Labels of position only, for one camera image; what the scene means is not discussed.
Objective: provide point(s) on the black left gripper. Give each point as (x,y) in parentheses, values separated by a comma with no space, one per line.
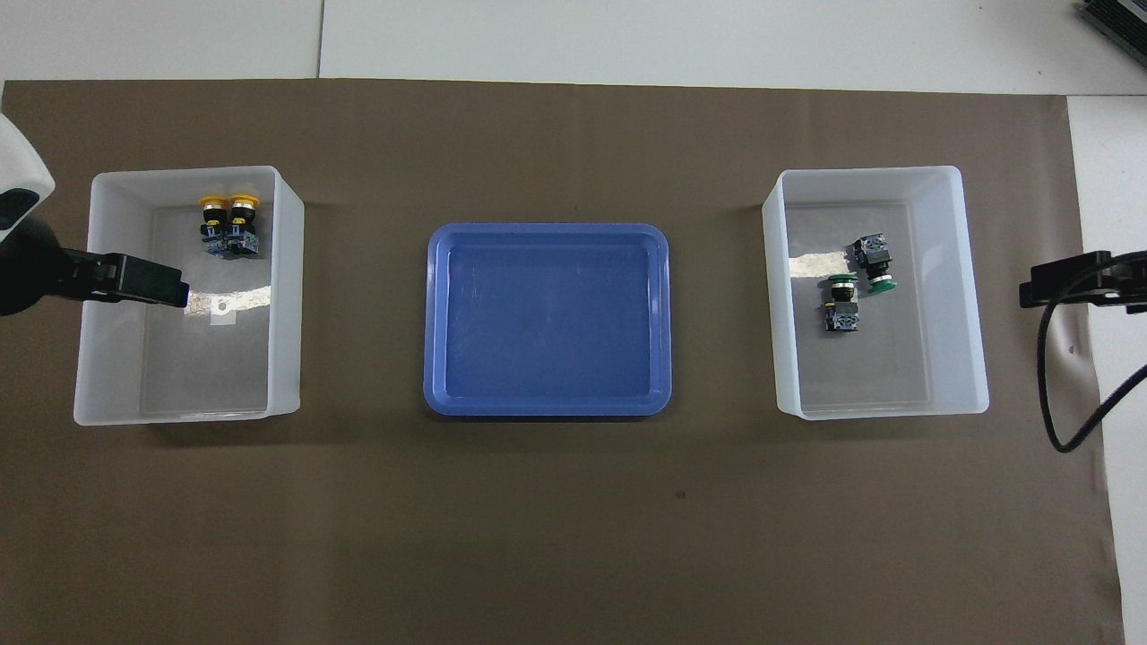
(31,273)

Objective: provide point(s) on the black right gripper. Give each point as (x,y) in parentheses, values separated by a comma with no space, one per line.
(1134,285)

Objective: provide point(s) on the yellow push button switch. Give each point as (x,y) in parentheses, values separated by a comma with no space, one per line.
(242,235)
(211,231)

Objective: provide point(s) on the green push button switch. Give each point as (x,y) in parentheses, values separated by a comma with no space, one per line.
(840,313)
(874,258)

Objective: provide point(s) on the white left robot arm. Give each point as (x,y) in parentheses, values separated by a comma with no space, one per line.
(18,161)

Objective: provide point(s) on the translucent white plastic box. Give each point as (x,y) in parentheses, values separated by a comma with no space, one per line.
(224,376)
(860,376)

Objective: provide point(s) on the grey ribbed metal device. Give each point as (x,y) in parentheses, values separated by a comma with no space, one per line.
(1120,22)

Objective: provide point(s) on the blue plastic tray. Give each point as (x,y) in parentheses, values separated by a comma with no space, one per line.
(547,322)

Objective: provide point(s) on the brown paper table mat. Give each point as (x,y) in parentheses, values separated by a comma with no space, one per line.
(573,537)

